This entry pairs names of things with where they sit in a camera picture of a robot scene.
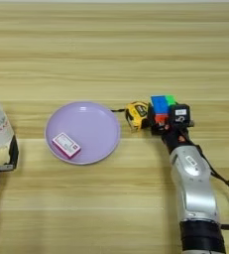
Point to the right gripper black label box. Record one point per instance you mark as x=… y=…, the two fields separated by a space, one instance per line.
x=173 y=119

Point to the multicolour puzzle cube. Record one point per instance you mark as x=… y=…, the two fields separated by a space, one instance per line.
x=160 y=104

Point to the purple round plate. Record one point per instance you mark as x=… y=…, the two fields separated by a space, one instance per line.
x=92 y=129

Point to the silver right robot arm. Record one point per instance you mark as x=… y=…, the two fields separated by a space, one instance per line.
x=192 y=185

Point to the small red white box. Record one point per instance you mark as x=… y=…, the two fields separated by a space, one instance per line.
x=66 y=145

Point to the yellow black tape measure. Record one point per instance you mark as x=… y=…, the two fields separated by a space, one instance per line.
x=137 y=114

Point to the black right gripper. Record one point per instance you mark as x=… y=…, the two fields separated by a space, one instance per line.
x=177 y=139

